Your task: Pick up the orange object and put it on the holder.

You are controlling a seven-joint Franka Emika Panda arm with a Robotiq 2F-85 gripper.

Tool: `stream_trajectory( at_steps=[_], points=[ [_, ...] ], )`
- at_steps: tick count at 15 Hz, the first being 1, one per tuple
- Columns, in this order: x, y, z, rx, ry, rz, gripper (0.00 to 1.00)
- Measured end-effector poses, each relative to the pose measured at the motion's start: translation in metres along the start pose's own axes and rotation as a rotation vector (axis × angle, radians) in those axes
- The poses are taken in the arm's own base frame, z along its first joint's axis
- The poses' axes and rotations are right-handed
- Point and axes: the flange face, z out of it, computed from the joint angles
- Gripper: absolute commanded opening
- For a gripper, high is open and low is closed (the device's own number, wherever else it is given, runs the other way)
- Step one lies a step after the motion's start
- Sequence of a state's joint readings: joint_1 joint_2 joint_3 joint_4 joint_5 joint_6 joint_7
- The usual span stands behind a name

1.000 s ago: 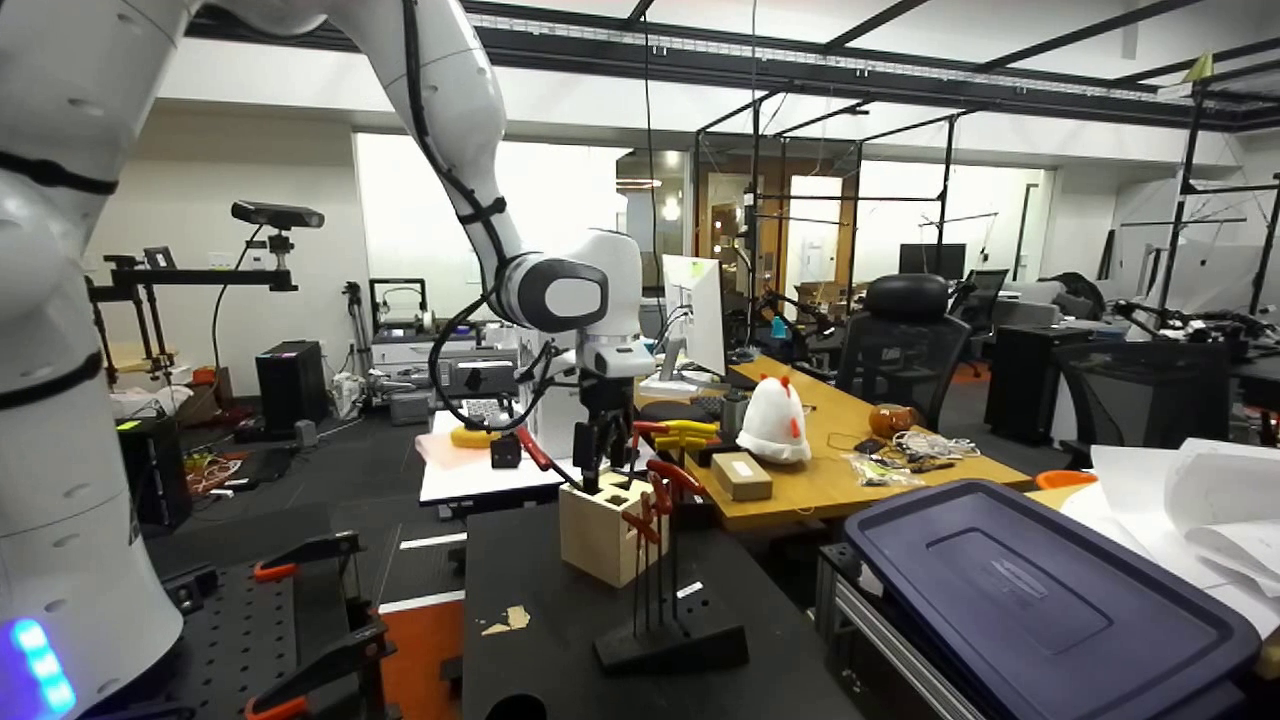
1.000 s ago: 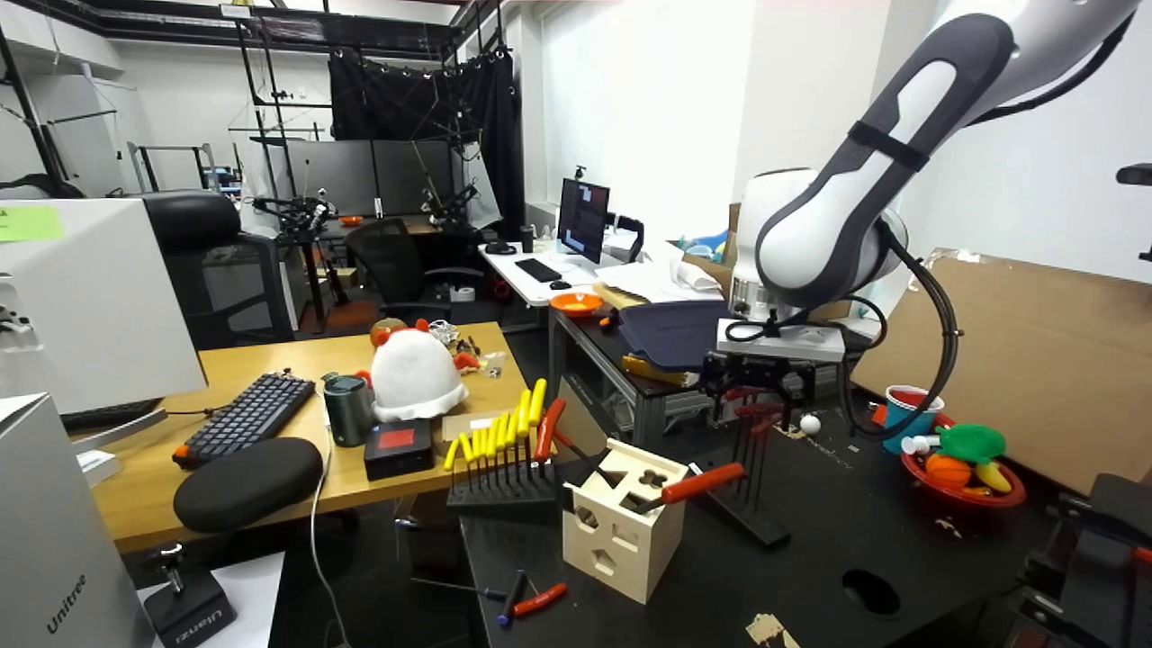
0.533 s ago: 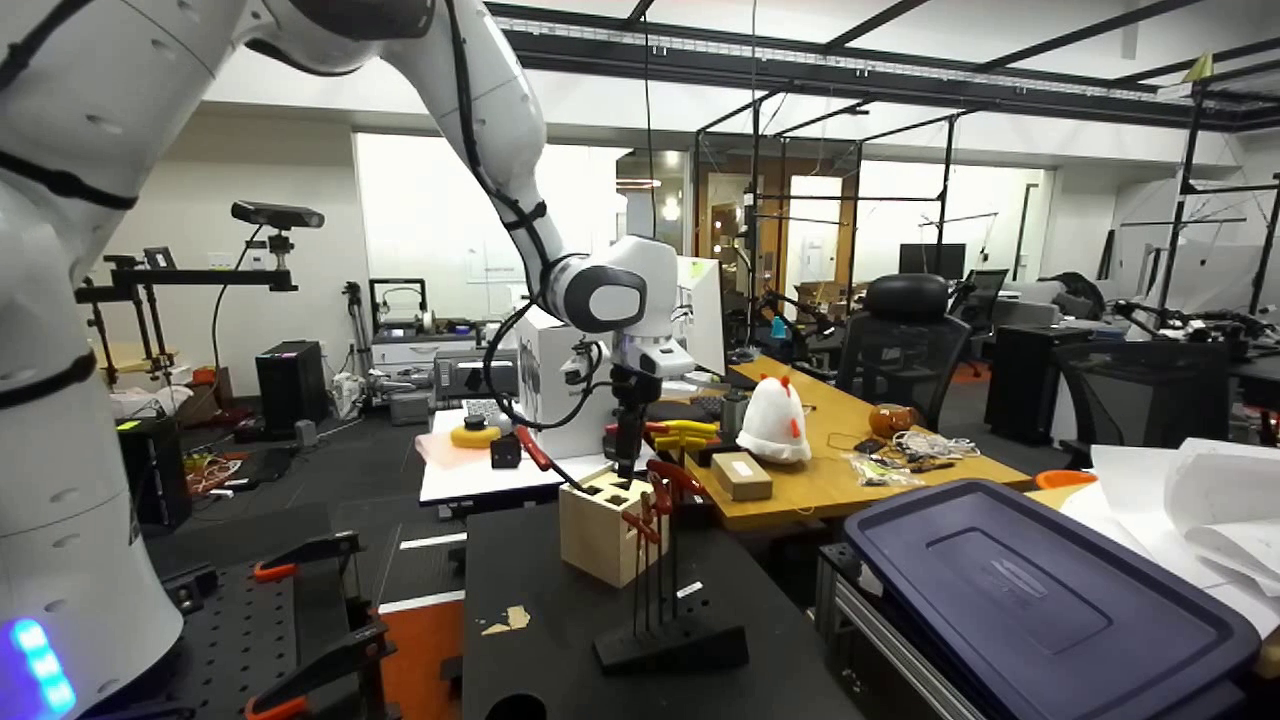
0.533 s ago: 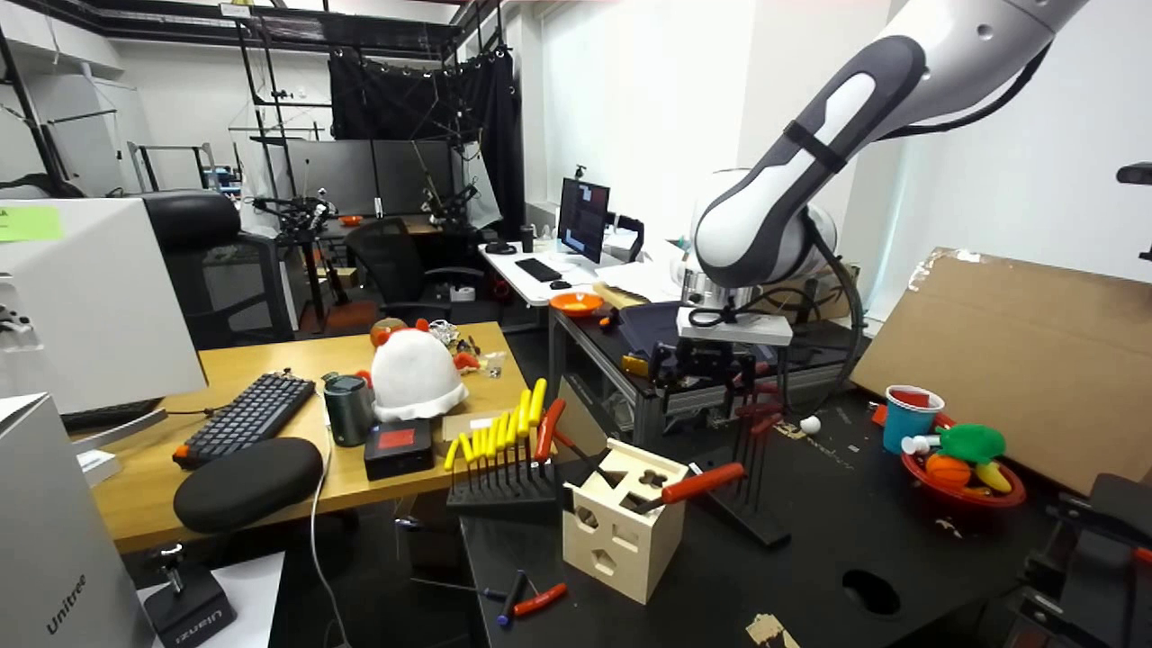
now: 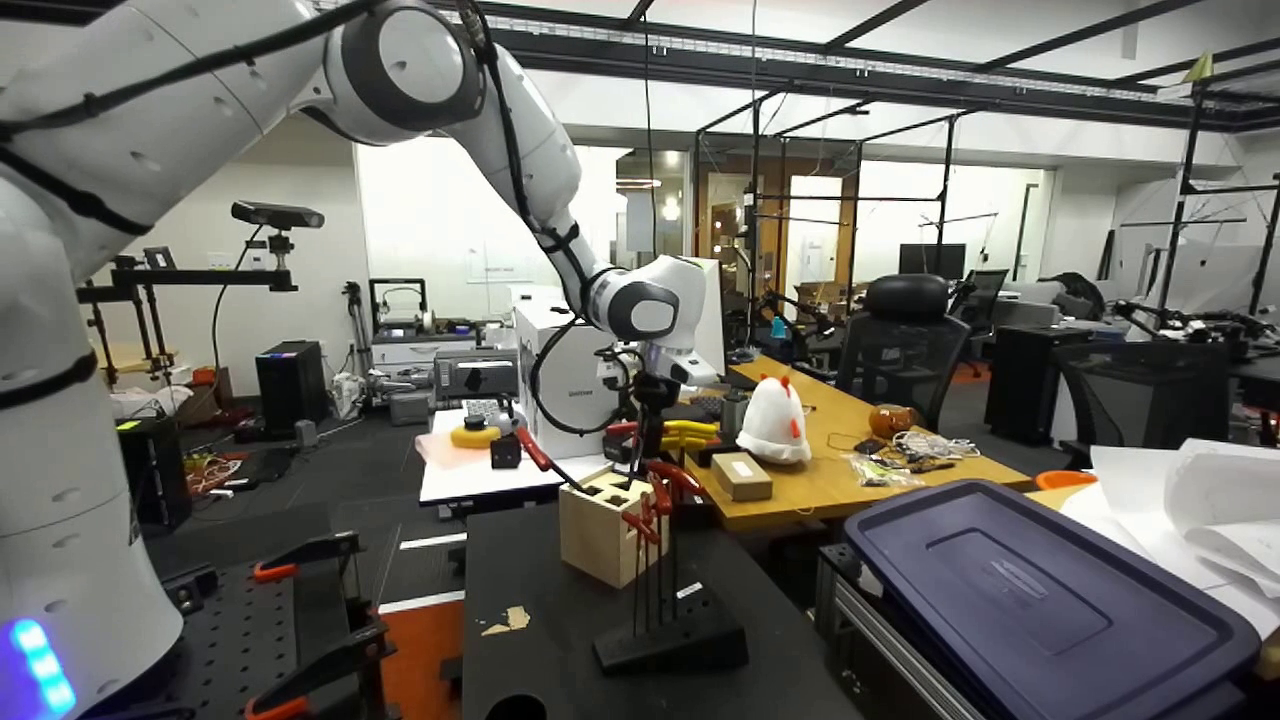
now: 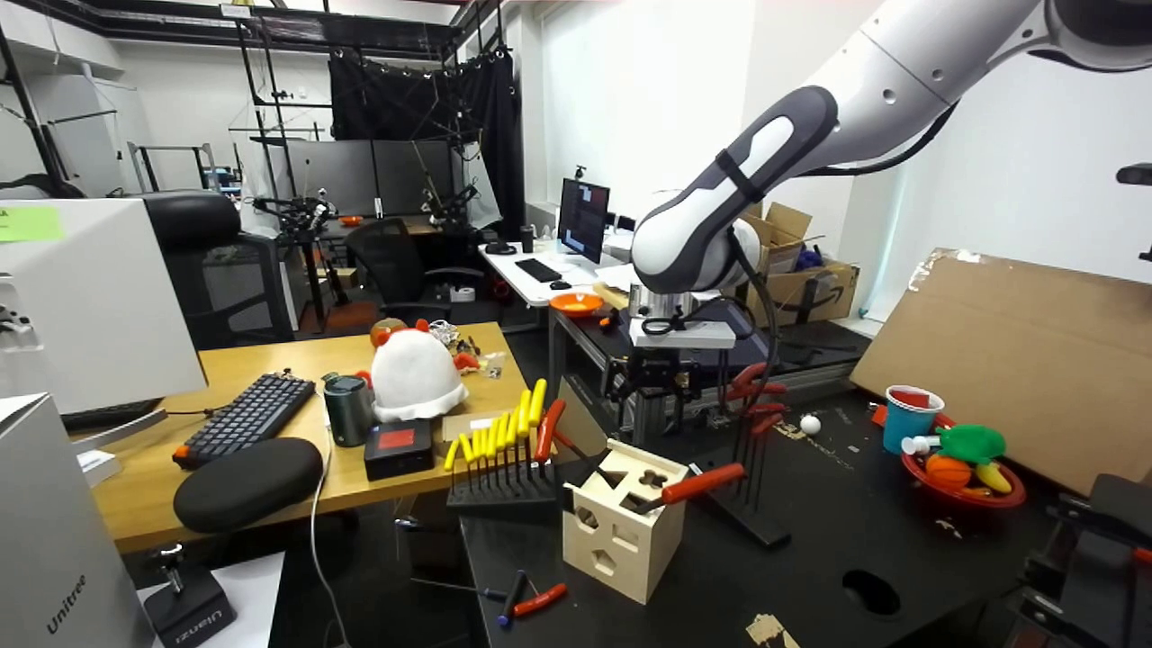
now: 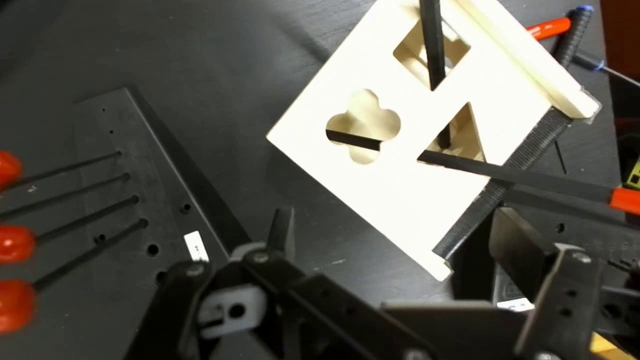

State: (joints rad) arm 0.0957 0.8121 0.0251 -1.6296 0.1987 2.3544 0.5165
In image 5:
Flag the small black monitor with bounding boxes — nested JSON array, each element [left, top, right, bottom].
[[364, 274, 432, 341]]

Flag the orange round object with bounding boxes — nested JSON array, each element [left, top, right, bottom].
[[870, 400, 921, 446]]

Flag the black stand with white label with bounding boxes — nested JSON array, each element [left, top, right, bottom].
[[591, 582, 752, 676]]

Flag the white monitor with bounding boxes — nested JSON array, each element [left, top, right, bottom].
[[693, 251, 731, 384]]

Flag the black computer tower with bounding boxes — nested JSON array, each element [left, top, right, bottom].
[[252, 335, 334, 431]]

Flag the black camera on stand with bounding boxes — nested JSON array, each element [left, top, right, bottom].
[[227, 197, 328, 274]]

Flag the wooden desk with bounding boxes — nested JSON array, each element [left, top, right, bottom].
[[625, 348, 1036, 539]]

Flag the white plastic sheets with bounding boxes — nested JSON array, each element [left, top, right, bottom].
[[1055, 435, 1280, 637]]

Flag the clear plastic bag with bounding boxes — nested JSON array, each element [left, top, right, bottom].
[[851, 421, 986, 493]]

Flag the black metal frame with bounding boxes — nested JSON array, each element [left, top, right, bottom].
[[77, 244, 300, 384]]

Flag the wooden shape sorter cube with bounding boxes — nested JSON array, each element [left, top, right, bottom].
[[558, 478, 675, 591]]

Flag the black box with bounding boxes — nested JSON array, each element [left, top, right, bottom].
[[116, 412, 194, 536]]

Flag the white helmet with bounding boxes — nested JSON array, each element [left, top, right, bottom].
[[731, 372, 816, 472]]

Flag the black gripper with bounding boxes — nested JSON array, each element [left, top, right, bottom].
[[629, 358, 689, 484]]

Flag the grey equipment box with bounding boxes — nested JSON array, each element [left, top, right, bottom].
[[432, 348, 521, 404]]

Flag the blue storage bin lid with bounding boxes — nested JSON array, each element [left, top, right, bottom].
[[839, 478, 1263, 720]]

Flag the black wide monitor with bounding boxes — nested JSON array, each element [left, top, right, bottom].
[[895, 241, 969, 285]]

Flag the black orange clamp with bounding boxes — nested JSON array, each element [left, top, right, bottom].
[[243, 620, 391, 720], [249, 528, 367, 588]]

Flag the orange disc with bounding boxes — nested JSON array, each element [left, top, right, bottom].
[[1032, 464, 1102, 498]]

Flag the small rectangular box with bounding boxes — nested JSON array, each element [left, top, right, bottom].
[[707, 449, 775, 510]]

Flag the yellow tape roll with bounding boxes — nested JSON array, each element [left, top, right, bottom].
[[447, 418, 505, 453]]

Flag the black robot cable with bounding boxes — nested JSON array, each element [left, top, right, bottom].
[[0, 0, 638, 446]]

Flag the orange mat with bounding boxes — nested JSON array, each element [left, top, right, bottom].
[[375, 596, 474, 720]]

